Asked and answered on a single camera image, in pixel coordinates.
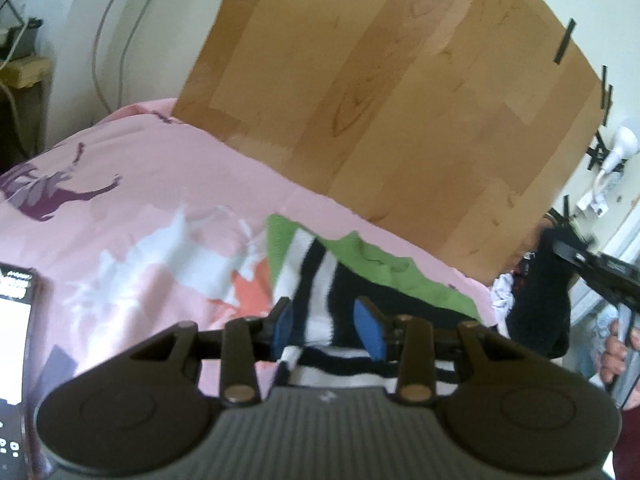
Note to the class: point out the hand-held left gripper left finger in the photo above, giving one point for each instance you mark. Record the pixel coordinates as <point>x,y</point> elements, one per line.
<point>283,331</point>

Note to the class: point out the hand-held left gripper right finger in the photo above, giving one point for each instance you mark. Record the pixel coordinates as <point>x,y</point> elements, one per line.
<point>368,331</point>

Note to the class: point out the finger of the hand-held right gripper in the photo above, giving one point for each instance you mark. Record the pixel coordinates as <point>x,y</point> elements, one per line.
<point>570,252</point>

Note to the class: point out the green striped small garment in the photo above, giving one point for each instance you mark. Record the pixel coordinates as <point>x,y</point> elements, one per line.
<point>310,270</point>

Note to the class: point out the person's right hand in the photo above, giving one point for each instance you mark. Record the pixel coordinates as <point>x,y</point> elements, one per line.
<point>612,355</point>

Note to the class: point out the black and red garment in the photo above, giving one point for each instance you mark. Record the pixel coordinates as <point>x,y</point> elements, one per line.
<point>525,263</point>

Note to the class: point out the white garment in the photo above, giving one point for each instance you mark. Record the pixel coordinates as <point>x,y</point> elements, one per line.
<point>502,294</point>

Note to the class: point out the crossed black tape strips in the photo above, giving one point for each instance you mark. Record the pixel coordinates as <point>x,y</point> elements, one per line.
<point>597,152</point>

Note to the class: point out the black tape strip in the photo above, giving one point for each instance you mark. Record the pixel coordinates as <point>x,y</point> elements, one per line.
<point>606,95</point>
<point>565,42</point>

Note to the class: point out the pink printed bedsheet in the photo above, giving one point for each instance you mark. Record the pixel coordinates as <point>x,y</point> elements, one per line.
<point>150,170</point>

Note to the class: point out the wooden headboard panel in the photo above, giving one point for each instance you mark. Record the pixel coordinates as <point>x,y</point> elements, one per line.
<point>380,85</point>

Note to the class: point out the smartphone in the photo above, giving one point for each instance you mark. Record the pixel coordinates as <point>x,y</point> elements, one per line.
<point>15,340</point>

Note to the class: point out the wooden shelf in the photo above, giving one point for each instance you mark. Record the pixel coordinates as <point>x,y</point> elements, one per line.
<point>25,72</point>

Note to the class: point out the dark box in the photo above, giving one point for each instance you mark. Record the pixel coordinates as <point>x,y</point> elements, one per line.
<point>22,35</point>

